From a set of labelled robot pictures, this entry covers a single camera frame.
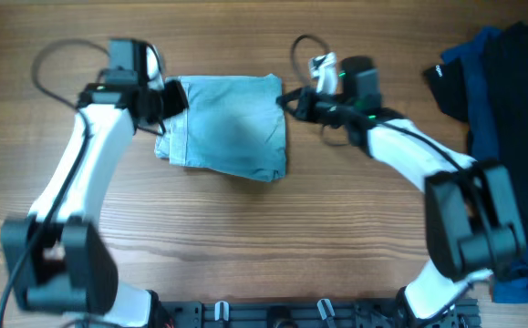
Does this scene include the dark blue folded garment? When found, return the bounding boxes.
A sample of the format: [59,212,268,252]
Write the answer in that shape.
[424,26,528,303]

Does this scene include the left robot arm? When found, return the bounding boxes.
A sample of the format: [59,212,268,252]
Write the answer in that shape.
[0,79,188,327]

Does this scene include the light blue denim shorts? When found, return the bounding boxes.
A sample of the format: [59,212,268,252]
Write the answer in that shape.
[154,74,287,182]

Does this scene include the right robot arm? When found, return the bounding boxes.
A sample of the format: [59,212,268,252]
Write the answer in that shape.
[276,87,527,327]

